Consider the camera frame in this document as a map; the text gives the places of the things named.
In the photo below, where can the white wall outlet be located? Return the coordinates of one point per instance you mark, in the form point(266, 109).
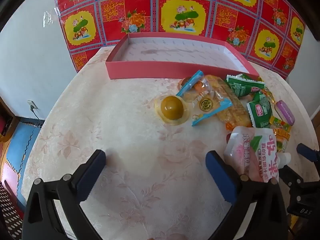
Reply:
point(32, 104)

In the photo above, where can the green pea snack packet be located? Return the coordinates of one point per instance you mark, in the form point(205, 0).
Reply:
point(241, 85)

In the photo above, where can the green packet with red label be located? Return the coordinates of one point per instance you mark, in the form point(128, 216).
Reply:
point(260, 111)

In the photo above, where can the colourful foam floor mat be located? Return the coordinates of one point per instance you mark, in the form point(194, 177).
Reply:
point(20, 140)

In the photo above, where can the yellow egg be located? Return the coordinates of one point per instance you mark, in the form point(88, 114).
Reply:
point(171, 107)

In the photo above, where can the long orange cracker packet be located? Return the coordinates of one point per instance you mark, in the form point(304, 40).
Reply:
point(233, 110)

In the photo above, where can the pink jelly pouch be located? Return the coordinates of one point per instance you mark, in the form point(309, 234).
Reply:
point(250, 152)

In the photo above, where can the red floral printed cloth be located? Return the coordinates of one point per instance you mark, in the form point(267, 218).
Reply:
point(185, 10)

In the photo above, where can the pink cardboard box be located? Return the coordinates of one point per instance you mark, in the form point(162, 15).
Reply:
point(175, 57)

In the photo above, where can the brown egg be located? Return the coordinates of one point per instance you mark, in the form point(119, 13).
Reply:
point(183, 83)

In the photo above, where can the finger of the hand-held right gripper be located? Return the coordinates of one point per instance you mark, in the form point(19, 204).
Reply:
point(306, 152)
point(290, 176)

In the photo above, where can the dark wooden furniture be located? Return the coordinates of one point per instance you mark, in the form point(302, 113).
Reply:
point(6, 120)

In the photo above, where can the black dotted cloth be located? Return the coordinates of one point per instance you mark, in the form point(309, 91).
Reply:
point(10, 212)

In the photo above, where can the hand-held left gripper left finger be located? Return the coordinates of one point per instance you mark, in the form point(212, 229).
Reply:
point(91, 177)

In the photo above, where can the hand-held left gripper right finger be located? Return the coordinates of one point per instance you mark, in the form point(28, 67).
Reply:
point(221, 177)

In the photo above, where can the purple tin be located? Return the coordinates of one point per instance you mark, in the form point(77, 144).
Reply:
point(285, 112)

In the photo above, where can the blue-edged clear pastry packet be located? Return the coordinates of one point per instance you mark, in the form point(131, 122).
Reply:
point(205, 102)

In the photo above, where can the yellow orange candy packet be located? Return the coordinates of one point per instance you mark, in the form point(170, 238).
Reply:
point(282, 140)

